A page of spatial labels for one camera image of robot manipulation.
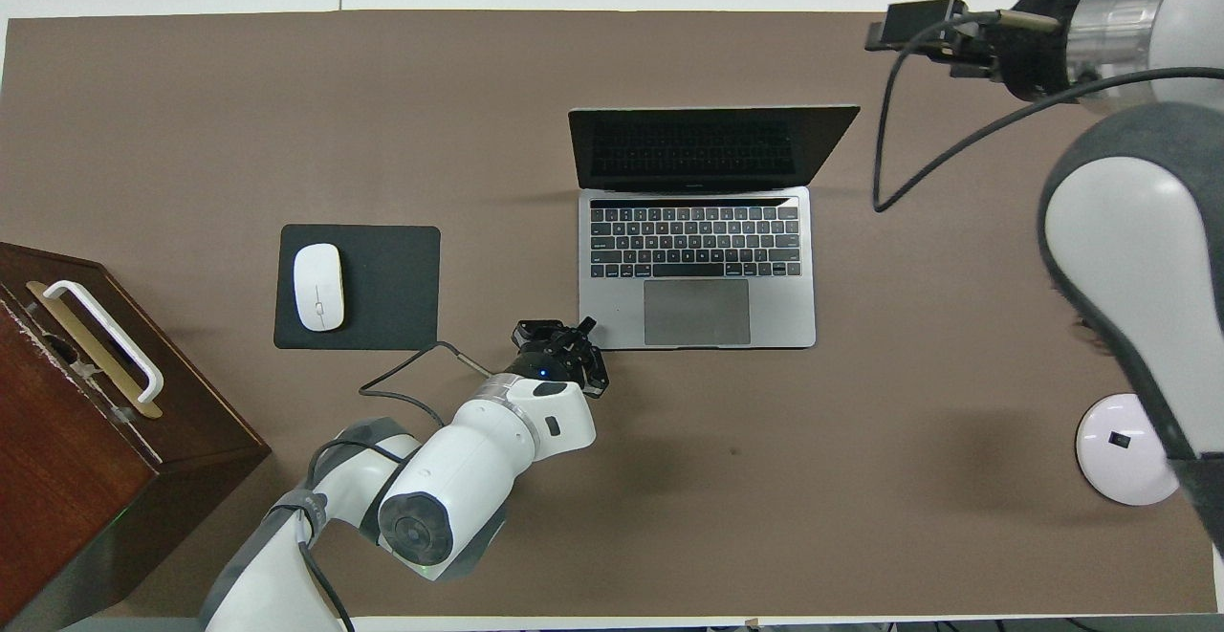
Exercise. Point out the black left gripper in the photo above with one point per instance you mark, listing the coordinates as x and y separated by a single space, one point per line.
547 359

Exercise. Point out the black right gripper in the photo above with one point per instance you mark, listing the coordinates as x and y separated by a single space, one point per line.
1038 49

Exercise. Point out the silver grey laptop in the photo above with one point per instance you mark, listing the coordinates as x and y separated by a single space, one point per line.
698 312

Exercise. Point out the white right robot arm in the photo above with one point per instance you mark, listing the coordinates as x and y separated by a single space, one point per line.
1128 230

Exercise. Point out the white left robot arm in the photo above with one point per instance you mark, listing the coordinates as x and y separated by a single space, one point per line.
469 465

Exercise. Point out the large brown table mat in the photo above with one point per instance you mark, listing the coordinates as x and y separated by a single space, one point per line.
612 517

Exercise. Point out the black mouse pad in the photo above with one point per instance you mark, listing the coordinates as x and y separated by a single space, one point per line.
392 288

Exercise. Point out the white computer mouse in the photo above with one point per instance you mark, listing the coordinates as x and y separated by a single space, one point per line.
318 288

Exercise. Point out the white desk lamp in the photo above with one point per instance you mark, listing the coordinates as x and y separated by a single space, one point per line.
1119 450

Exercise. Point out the dark wooden box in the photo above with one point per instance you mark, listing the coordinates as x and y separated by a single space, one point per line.
57 479

